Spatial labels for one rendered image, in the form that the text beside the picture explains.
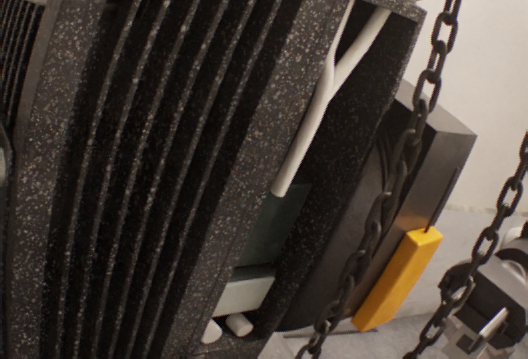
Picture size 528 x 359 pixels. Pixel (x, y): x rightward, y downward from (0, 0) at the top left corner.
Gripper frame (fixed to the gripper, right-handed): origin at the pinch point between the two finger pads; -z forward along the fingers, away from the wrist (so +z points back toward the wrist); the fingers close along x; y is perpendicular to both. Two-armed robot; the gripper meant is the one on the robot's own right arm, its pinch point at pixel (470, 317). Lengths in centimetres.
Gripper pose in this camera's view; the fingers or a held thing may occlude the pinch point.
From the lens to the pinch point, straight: 51.7
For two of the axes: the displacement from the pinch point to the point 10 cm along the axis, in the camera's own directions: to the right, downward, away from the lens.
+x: -6.3, -5.0, 5.9
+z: 7.1, -0.6, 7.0
